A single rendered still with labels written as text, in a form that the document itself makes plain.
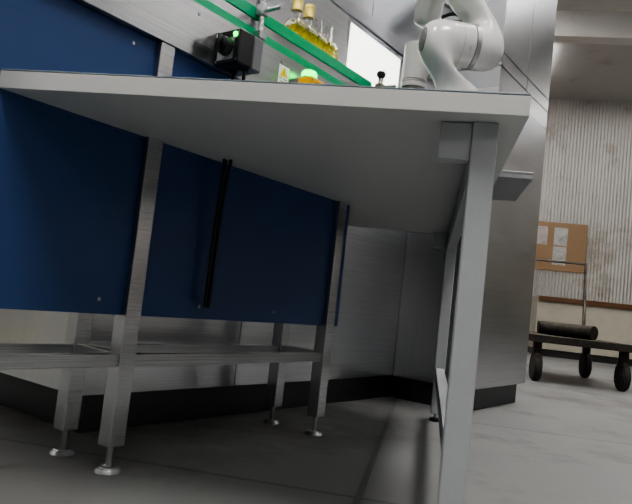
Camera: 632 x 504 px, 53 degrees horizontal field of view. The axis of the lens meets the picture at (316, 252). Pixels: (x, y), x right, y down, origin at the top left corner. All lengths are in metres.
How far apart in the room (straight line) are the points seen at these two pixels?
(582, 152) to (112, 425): 10.58
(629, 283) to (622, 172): 1.80
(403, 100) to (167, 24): 0.66
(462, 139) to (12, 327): 1.41
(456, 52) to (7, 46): 1.10
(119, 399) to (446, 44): 1.19
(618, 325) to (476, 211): 7.98
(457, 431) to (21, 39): 1.01
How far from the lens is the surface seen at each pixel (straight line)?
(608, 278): 11.33
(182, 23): 1.54
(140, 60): 1.47
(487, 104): 1.03
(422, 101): 1.03
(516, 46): 3.21
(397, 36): 2.97
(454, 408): 1.03
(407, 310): 2.94
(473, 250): 1.02
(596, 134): 11.66
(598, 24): 8.60
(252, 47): 1.58
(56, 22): 1.37
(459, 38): 1.83
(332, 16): 2.51
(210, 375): 2.04
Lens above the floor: 0.41
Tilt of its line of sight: 4 degrees up
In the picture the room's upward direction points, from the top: 6 degrees clockwise
